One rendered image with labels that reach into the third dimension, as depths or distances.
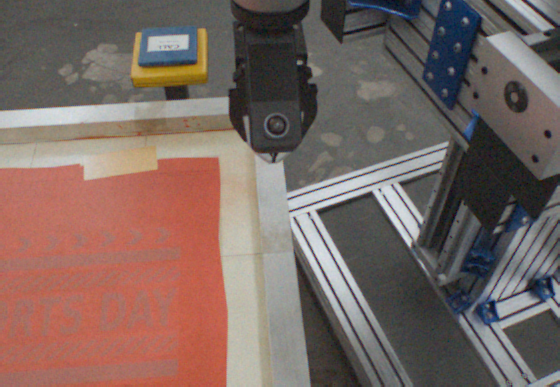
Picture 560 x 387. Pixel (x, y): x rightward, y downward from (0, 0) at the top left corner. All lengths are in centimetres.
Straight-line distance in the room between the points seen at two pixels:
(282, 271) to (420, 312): 93
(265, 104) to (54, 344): 39
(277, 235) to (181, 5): 231
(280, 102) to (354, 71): 201
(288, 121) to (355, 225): 121
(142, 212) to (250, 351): 25
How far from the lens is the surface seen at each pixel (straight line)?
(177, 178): 82
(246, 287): 71
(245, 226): 75
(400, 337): 152
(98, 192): 83
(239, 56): 55
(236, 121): 58
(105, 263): 75
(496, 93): 65
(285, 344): 63
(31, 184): 87
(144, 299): 71
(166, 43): 103
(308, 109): 58
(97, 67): 263
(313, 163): 210
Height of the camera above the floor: 157
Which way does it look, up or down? 50 degrees down
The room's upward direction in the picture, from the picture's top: straight up
